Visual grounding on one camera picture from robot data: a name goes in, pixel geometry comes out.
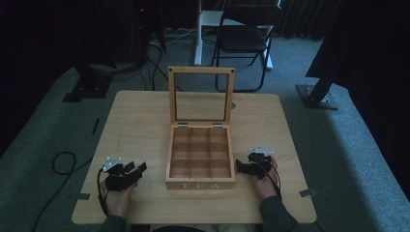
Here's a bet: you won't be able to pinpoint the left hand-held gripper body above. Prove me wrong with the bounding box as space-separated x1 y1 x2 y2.
102 157 144 192

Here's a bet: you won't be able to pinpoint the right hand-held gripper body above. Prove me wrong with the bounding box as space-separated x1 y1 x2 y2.
246 144 277 180

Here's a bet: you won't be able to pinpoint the wooden tea box with lid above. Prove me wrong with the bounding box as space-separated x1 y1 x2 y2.
164 66 236 190

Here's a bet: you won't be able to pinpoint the person's left hand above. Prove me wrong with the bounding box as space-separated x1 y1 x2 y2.
100 180 137 220

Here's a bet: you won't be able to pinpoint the person's right hand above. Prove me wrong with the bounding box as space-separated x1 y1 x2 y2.
250 156 280 201

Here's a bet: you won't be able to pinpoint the grey tape strip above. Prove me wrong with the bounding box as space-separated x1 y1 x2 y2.
298 188 318 198
69 192 92 202

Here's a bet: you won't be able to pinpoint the black slanted stand with base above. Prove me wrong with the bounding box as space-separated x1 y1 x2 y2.
295 38 342 111

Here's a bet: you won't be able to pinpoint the black folding chair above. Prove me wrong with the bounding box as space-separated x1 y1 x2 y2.
211 2 284 94

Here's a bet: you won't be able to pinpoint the dark curtain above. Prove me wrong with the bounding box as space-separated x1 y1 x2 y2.
305 0 410 201

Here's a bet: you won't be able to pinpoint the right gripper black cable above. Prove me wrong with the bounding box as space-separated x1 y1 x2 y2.
256 159 282 198

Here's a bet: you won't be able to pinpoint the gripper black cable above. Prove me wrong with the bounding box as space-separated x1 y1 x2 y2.
256 159 282 198
96 166 110 218

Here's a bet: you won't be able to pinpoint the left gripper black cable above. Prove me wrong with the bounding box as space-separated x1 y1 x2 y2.
96 166 110 218

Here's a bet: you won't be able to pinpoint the black looped floor cable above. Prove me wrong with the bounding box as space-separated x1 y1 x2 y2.
31 151 95 232

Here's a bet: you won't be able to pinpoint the black stand with base plate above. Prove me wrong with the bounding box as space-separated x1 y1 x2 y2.
62 62 114 103

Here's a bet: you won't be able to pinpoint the black cables on floor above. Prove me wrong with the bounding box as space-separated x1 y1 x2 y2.
112 38 185 93

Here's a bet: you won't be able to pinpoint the white cable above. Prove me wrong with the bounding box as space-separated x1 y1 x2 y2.
150 27 198 46

